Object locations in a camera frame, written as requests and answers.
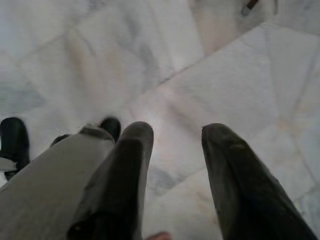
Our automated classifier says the grey robot right leg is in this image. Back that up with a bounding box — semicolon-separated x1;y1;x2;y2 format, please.
0;126;116;240

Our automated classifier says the black robot foot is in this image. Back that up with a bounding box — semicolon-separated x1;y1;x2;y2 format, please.
0;117;31;181
50;116;122;148

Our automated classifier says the black robot right foot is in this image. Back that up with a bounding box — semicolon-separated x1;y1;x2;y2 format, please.
50;116;122;148

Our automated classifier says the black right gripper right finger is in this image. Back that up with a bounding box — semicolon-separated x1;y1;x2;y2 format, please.
201;122;318;240

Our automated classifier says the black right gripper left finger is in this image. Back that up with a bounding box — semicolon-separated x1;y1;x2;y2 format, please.
66;121;154;240

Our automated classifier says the black robot left foot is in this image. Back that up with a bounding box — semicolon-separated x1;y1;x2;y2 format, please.
0;117;31;181

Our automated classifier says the brown furniture leg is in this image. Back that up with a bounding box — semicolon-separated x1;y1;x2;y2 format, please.
240;0;260;17

